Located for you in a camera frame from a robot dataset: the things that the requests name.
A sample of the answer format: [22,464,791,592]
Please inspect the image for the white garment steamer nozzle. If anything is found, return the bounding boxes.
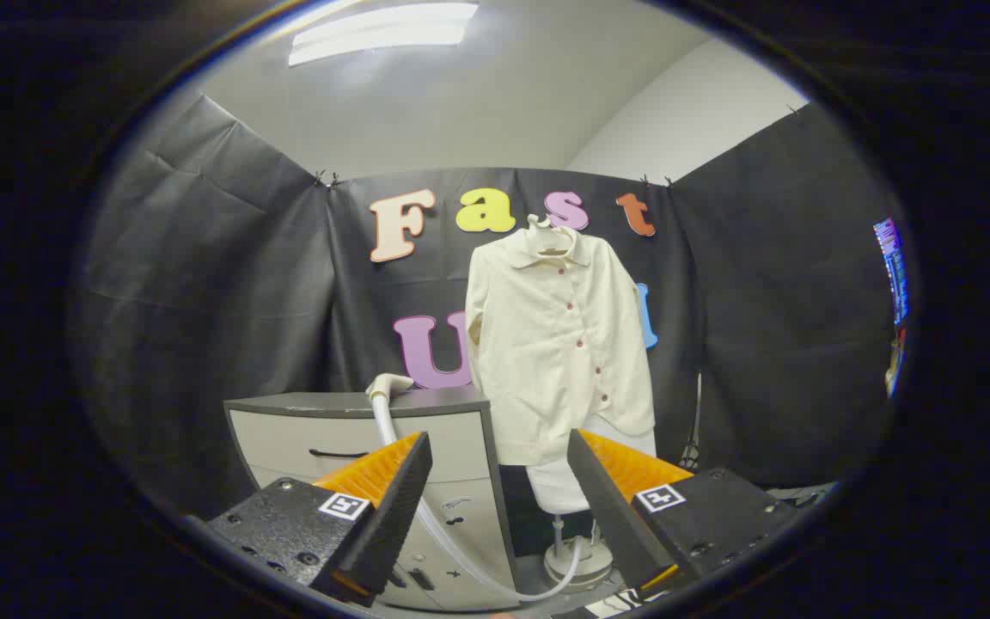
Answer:
[365,373,415,401]

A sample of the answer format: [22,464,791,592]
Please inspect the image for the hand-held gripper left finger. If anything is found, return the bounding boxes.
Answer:
[203,430,434,607]

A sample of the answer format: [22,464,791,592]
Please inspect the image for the black backdrop cloth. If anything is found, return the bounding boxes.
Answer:
[74,93,904,525]

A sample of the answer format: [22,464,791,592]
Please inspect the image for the ceiling light panel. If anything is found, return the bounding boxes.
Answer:
[289,2,479,67]

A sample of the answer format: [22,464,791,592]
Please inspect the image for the clear garment steamer hose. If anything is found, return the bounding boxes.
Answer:
[372,395,586,603]

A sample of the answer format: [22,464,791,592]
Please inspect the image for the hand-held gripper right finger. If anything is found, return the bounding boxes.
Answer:
[565,428,805,594]

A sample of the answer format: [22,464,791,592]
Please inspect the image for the grey drawer cabinet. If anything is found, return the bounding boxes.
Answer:
[223,385,520,613]

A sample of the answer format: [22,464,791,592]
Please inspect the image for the white garment steamer base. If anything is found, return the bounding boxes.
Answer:
[543,516,614,592]

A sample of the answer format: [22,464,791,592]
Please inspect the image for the cream button shirt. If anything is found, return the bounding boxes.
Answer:
[464,225,657,467]

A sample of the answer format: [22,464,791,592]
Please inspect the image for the white clothes hanger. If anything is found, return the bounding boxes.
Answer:
[525,213,578,257]

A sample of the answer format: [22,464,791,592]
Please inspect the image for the bright display screen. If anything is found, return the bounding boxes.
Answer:
[873,217,910,326]

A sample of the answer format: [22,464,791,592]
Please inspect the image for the black cables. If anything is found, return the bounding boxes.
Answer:
[680,371,704,472]

